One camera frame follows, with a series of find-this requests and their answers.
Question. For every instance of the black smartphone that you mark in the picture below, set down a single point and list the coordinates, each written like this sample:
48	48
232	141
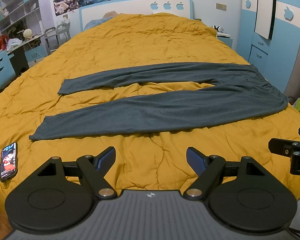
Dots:
9	162

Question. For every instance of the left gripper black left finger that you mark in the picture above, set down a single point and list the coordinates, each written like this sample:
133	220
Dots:
92	170

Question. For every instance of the blue pillow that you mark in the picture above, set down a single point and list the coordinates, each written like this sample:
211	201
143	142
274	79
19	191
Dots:
94	23

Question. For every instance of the white blue shelf unit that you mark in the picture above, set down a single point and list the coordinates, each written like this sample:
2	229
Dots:
21	19

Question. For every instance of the desk with clutter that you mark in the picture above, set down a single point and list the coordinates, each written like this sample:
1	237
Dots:
25	55

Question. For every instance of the white metal chair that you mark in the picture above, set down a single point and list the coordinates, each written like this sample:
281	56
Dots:
56	36

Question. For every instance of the white blue bed headboard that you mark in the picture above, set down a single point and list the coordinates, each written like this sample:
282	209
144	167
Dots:
182	8

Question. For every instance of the blue white wardrobe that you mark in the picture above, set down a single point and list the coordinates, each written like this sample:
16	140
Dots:
269	38

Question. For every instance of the blue bedside table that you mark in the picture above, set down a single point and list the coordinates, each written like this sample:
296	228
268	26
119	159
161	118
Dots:
223	36

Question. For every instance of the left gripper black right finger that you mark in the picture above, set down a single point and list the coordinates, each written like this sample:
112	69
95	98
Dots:
209	171

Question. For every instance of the blue smiley chair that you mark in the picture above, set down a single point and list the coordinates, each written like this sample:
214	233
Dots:
7	73

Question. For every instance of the dark teal grey pants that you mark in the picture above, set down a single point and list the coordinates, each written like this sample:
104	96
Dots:
235	92

